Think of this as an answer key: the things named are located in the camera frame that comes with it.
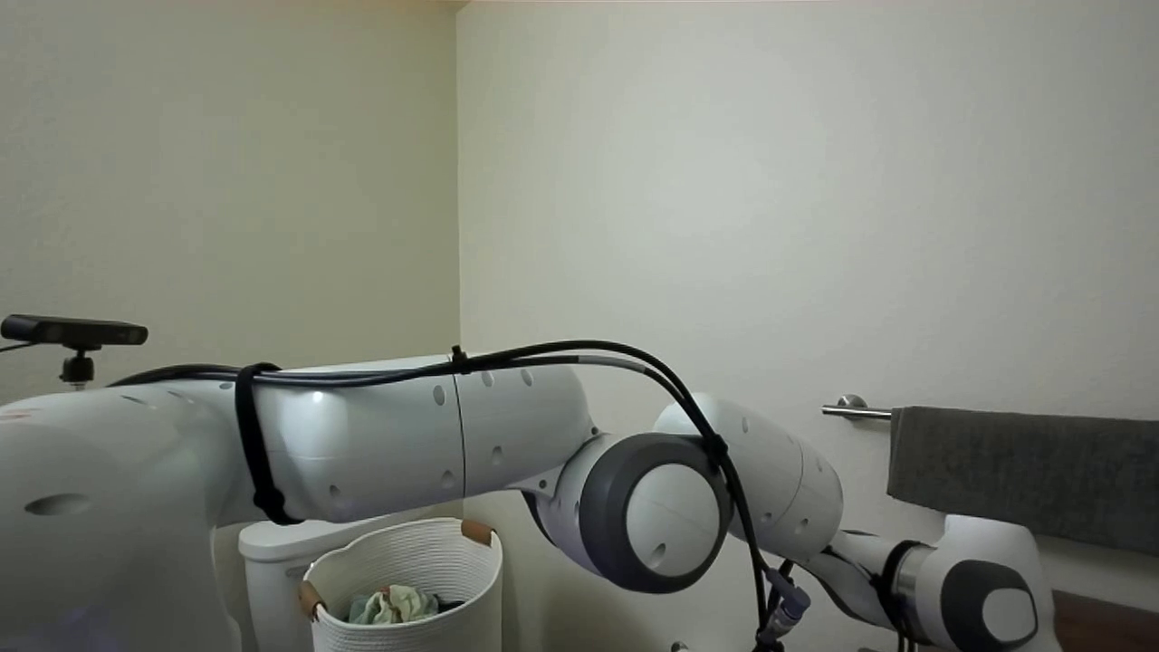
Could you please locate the white green patterned towel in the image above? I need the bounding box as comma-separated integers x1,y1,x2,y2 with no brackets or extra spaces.
343,581,445,632

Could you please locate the chrome towel bar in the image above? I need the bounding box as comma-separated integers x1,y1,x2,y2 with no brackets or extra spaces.
818,391,898,429

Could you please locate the grey hanging towel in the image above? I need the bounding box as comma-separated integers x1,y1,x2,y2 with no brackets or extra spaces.
884,403,1159,562

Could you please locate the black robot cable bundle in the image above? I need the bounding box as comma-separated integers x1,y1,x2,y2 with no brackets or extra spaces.
108,336,815,652

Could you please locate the white rope laundry hamper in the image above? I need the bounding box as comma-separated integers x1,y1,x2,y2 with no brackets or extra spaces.
293,516,506,652

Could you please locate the black camera on stand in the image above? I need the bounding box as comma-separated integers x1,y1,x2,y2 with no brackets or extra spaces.
0,313,153,391

